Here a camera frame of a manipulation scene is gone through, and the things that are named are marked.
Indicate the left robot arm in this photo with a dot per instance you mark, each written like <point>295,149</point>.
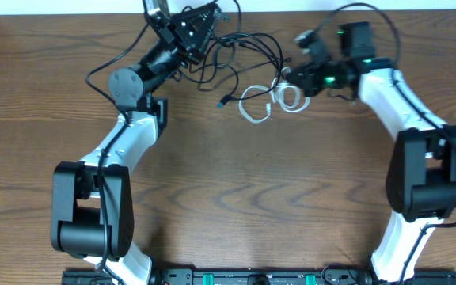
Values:
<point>91,207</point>

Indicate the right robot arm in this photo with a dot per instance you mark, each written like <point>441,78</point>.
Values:
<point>421,179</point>

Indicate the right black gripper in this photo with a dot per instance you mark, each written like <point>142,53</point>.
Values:
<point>307,84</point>

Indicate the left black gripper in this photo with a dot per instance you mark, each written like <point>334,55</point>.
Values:
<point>176,36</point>

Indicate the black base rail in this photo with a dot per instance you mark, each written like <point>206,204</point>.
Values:
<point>330,274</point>

